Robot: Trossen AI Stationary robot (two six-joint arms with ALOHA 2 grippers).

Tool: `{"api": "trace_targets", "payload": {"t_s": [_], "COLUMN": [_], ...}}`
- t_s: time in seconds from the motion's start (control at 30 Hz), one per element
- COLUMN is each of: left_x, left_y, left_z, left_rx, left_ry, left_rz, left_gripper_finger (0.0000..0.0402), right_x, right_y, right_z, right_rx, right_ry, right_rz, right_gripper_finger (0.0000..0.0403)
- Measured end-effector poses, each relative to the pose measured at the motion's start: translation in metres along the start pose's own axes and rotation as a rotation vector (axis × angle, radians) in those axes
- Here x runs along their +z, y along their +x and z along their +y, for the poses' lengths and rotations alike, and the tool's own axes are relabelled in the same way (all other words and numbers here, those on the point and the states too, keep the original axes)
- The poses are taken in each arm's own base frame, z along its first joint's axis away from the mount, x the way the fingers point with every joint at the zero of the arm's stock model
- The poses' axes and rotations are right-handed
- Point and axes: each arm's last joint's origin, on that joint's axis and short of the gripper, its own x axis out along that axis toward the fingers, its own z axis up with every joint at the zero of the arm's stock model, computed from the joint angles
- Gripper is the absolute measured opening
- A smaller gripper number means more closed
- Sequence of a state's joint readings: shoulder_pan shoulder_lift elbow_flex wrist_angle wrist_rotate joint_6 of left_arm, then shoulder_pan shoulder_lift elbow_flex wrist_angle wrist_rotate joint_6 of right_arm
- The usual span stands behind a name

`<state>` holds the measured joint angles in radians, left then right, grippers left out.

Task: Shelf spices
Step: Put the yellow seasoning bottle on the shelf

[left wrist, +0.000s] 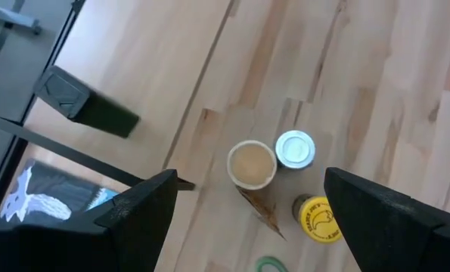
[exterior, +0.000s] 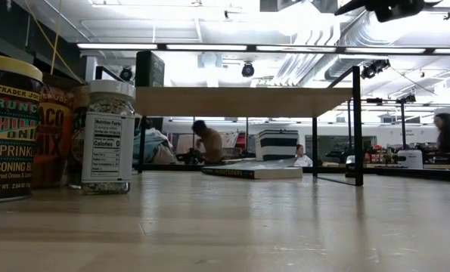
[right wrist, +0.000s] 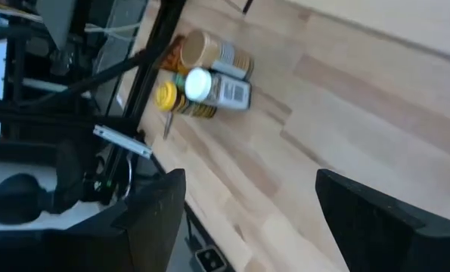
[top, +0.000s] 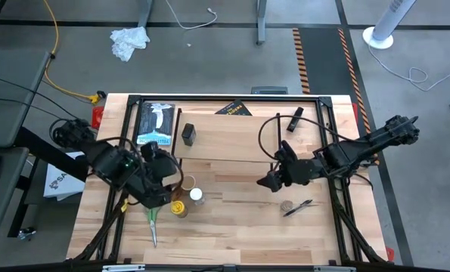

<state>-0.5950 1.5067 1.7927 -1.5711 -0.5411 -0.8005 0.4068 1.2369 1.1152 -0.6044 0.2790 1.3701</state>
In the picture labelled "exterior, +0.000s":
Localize yellow-lidded chili onion seasoning jar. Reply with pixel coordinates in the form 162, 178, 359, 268
0, 54, 44, 204

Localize black pole with camera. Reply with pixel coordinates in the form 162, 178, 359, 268
398, 93, 417, 150

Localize black paperback book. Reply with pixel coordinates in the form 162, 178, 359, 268
200, 158, 304, 181

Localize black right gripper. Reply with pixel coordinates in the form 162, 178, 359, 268
334, 0, 426, 23

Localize white-lidded glass seasoning jar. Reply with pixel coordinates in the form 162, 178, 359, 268
81, 79, 137, 196

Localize red boxes stack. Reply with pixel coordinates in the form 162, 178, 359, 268
363, 145, 384, 164

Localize ceiling air duct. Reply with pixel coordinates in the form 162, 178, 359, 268
277, 11, 392, 88

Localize white navy striped box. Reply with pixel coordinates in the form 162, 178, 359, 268
254, 129, 299, 162

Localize black monitor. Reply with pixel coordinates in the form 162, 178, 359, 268
144, 116, 164, 134

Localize orange taco seasoning packet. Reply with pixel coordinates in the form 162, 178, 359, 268
31, 73, 82, 189

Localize small black white device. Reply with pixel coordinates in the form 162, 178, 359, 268
344, 154, 356, 179

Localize wooden shelf with black legs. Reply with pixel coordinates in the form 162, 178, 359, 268
95, 66, 365, 187

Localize dark green pepper tin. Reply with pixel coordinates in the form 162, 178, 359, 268
135, 50, 166, 88

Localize red bag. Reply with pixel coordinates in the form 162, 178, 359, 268
236, 131, 247, 158

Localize black ceiling spotlights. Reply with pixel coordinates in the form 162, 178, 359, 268
359, 59, 392, 80

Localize grey ceiling box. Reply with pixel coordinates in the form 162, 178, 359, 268
260, 0, 339, 14

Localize black rig frame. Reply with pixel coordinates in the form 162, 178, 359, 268
133, 162, 450, 184

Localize yellow cable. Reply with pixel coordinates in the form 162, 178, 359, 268
23, 0, 86, 83

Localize pile of grey white laundry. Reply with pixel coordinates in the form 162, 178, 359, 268
132, 127, 178, 165

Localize black ceiling lamp fixture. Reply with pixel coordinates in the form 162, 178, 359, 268
423, 0, 450, 20

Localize white appliance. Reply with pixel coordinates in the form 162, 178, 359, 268
396, 150, 425, 169

